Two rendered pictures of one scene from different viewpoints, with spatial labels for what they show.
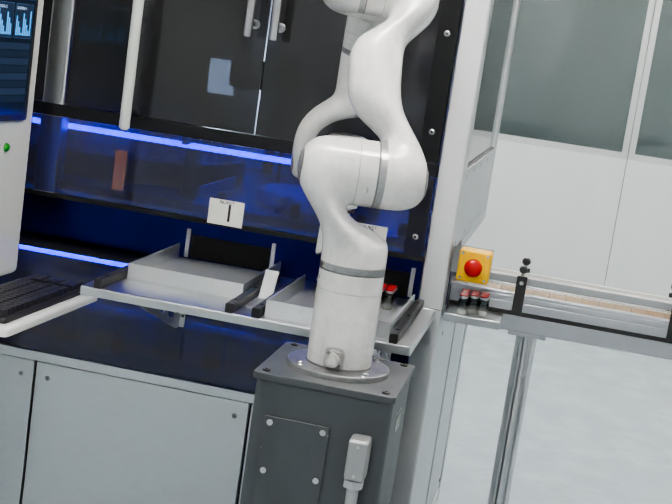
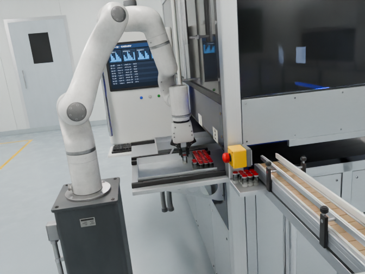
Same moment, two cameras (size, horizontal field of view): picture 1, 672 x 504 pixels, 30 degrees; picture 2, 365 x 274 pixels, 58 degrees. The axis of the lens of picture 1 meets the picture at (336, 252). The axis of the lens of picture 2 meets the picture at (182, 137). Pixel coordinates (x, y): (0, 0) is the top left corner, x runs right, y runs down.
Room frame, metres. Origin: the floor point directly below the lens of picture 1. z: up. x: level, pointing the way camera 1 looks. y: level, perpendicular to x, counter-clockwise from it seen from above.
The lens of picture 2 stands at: (2.26, -1.40, 1.43)
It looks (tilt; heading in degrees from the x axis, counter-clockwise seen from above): 16 degrees down; 73
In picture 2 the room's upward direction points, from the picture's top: 5 degrees counter-clockwise
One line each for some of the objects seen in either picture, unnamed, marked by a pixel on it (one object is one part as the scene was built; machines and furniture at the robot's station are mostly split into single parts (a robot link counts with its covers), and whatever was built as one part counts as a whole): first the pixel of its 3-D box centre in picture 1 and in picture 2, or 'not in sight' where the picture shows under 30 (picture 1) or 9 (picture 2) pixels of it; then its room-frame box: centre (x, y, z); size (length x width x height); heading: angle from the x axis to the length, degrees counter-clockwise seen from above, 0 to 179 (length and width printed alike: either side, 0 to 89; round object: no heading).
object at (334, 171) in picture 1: (343, 203); (75, 121); (2.25, 0.00, 1.16); 0.19 x 0.12 x 0.24; 95
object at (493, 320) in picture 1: (474, 315); (251, 185); (2.86, -0.34, 0.87); 0.14 x 0.13 x 0.02; 170
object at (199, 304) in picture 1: (270, 299); (178, 158); (2.71, 0.13, 0.87); 0.70 x 0.48 x 0.02; 80
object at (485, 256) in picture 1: (475, 264); (238, 156); (2.82, -0.32, 0.99); 0.08 x 0.07 x 0.07; 170
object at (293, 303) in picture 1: (343, 304); (174, 166); (2.64, -0.03, 0.90); 0.34 x 0.26 x 0.04; 170
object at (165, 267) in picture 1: (208, 269); (186, 142); (2.81, 0.28, 0.90); 0.34 x 0.26 x 0.04; 170
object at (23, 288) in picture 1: (21, 295); (143, 145); (2.63, 0.66, 0.82); 0.40 x 0.14 x 0.02; 168
